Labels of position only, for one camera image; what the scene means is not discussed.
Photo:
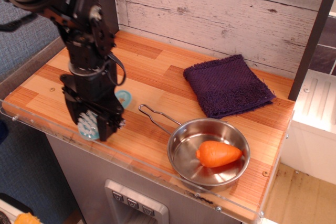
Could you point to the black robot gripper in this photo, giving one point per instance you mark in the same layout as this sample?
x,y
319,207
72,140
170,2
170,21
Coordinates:
x,y
97,95

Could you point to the teal brush white bristles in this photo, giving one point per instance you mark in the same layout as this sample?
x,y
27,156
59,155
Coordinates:
x,y
87,121

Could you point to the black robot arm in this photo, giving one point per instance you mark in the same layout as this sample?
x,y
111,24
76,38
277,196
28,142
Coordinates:
x,y
83,30

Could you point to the stainless steel pan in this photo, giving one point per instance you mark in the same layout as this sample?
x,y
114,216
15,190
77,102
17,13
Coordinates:
x,y
185,140

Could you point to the clear acrylic front guard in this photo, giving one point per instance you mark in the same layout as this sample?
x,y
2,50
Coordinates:
x,y
141,146

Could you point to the grey cabinet with dispenser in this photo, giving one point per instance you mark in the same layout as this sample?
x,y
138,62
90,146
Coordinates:
x,y
111,190

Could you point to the orange and black object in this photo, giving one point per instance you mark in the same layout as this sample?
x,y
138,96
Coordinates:
x,y
13,211

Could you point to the orange plastic carrot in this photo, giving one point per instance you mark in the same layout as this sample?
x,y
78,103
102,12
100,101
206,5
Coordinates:
x,y
212,154

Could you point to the purple folded towel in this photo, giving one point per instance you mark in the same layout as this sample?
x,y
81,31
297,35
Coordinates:
x,y
227,87

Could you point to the grey left side rail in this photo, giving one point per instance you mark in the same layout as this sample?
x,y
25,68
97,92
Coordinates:
x,y
30,67

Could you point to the dark grey right post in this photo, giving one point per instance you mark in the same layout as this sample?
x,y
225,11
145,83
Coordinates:
x,y
313,40

